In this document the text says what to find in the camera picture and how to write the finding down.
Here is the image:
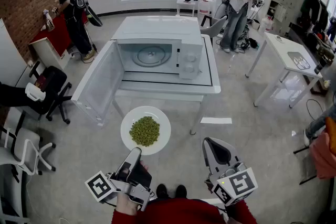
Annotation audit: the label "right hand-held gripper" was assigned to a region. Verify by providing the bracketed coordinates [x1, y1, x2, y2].
[202, 137, 259, 207]

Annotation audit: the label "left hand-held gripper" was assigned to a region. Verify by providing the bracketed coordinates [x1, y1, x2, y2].
[84, 146, 155, 212]

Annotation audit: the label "white plate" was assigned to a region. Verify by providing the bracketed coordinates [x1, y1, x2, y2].
[120, 105, 172, 156]

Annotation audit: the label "white microwave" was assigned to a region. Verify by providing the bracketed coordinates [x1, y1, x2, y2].
[70, 15, 204, 129]

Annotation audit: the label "person's left forearm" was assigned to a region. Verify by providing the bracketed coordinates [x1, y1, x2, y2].
[111, 190, 144, 224]

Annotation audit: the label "person's right forearm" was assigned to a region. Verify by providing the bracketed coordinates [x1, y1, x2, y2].
[225, 199, 258, 224]

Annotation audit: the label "person's left black shoe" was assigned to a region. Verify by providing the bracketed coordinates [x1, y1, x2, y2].
[156, 183, 169, 199]

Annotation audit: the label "person's black shoe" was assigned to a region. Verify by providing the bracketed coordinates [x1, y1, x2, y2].
[175, 184, 188, 199]
[156, 183, 169, 199]

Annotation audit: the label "person's right black shoe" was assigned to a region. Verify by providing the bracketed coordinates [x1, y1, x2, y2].
[175, 184, 188, 199]

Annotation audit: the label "person's red sweater torso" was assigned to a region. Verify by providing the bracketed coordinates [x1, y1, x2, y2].
[136, 198, 229, 224]

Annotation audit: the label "white table black stripes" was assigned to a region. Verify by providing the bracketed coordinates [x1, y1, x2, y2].
[112, 33, 222, 136]

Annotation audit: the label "pink cloth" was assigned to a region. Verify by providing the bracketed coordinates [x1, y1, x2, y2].
[309, 116, 336, 180]

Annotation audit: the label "white grey office chair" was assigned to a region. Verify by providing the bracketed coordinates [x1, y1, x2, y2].
[0, 127, 57, 176]

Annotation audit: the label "black office chair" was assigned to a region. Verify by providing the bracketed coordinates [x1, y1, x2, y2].
[28, 61, 73, 125]

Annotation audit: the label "white plastic container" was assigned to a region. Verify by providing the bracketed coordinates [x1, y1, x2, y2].
[24, 82, 47, 102]

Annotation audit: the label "dark red bag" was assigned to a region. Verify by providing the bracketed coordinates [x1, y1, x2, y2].
[33, 73, 48, 90]

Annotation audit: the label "white desk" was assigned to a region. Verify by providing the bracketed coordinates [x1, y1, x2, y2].
[245, 31, 323, 109]

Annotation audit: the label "grey tray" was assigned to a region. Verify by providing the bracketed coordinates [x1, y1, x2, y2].
[287, 51, 311, 70]

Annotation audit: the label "grey shell chair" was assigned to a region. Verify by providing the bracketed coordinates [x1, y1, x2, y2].
[200, 15, 228, 39]

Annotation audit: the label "black side table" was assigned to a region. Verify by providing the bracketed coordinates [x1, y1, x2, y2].
[0, 82, 40, 113]

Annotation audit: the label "white plastic jug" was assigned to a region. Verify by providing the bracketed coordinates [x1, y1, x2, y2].
[258, 16, 274, 35]

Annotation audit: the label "white cabinet red cloth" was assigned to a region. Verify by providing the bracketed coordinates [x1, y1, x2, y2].
[28, 12, 89, 69]

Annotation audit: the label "cluttered dark workbench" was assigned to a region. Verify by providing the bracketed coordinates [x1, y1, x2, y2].
[288, 20, 336, 84]

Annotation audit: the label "clothes rack with coats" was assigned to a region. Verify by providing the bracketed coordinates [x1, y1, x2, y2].
[299, 0, 330, 35]

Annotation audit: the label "black cable tangle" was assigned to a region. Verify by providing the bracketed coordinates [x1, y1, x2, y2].
[237, 30, 259, 52]

